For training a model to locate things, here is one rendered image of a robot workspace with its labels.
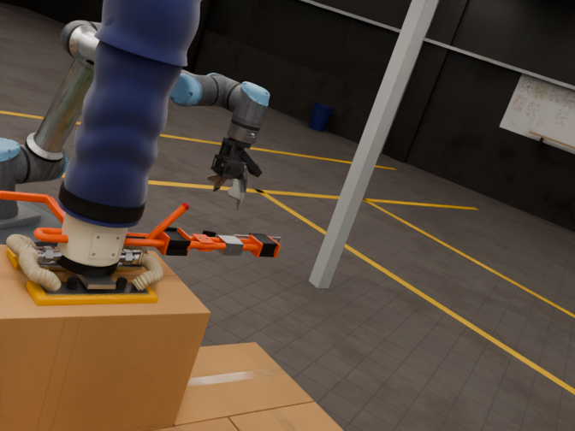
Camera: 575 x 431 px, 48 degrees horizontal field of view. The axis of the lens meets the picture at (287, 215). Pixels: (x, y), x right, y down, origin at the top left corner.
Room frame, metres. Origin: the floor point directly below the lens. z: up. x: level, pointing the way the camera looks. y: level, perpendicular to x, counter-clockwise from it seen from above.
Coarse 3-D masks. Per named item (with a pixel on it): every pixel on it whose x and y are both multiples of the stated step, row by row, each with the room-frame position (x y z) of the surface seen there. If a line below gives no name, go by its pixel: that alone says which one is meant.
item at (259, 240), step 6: (252, 240) 2.02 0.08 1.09; (258, 240) 2.01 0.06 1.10; (264, 240) 2.03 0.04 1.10; (270, 240) 2.05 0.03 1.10; (258, 246) 1.99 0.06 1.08; (264, 246) 2.01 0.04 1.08; (270, 246) 2.03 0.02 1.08; (276, 246) 2.04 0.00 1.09; (252, 252) 2.00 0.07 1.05; (258, 252) 1.98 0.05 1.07; (264, 252) 2.02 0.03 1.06; (270, 252) 2.03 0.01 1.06; (276, 252) 2.04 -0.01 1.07
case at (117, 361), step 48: (0, 288) 1.44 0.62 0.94; (0, 336) 1.32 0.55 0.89; (48, 336) 1.39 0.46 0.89; (96, 336) 1.48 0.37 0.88; (144, 336) 1.57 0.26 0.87; (192, 336) 1.67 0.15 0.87; (0, 384) 1.33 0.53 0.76; (48, 384) 1.41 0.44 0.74; (96, 384) 1.50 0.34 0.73; (144, 384) 1.60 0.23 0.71
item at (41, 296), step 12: (36, 288) 1.46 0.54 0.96; (60, 288) 1.49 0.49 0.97; (72, 288) 1.51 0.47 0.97; (84, 288) 1.54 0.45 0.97; (120, 288) 1.60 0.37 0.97; (132, 288) 1.63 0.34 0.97; (144, 288) 1.66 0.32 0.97; (36, 300) 1.42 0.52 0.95; (48, 300) 1.43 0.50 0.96; (60, 300) 1.45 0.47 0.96; (72, 300) 1.47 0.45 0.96; (84, 300) 1.50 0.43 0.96; (96, 300) 1.52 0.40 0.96; (108, 300) 1.54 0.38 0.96; (120, 300) 1.56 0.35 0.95; (132, 300) 1.59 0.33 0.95; (144, 300) 1.61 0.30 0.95; (156, 300) 1.64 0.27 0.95
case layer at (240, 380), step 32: (224, 352) 2.23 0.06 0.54; (256, 352) 2.31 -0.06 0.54; (192, 384) 1.95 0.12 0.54; (224, 384) 2.01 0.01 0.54; (256, 384) 2.08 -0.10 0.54; (288, 384) 2.16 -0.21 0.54; (192, 416) 1.77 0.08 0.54; (224, 416) 1.83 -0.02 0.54; (256, 416) 1.89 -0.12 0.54; (288, 416) 1.95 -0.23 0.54; (320, 416) 2.02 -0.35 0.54
